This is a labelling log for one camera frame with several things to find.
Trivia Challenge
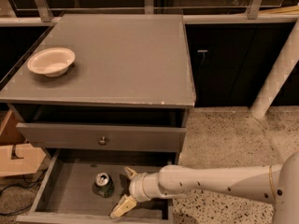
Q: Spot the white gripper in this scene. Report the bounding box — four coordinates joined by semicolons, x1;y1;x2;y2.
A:
110;167;156;218

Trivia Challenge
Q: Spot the green soda can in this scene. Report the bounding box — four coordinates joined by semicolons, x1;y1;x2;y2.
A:
93;172;114;198

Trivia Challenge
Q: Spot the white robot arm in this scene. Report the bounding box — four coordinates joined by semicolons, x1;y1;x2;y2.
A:
110;153;299;224

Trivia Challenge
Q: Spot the open grey middle drawer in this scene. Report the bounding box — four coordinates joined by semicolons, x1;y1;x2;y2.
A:
16;149;173;224

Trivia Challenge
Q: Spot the round metal drawer knob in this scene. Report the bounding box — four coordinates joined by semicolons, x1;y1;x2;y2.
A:
98;136;107;146

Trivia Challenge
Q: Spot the grey top drawer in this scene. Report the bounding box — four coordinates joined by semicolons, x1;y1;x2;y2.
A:
17;122;186;153

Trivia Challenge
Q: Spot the grey drawer cabinet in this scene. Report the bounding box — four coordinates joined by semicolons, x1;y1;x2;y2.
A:
0;14;197;165

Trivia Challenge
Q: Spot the light wooden block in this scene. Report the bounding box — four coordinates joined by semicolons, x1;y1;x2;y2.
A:
0;144;46;177

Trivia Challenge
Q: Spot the wooden board on left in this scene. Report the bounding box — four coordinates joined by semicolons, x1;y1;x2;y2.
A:
0;110;24;145

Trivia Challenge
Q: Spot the white paper bowl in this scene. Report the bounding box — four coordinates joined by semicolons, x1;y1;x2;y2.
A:
27;48;76;77

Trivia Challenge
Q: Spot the white diagonal support pole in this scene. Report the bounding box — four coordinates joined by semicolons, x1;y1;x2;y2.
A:
249;20;299;119

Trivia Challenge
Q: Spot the black floor cable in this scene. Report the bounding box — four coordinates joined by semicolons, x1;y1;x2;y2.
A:
0;168;49;217

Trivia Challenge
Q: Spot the dark wall cabinet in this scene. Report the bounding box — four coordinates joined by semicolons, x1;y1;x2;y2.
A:
186;22;294;107

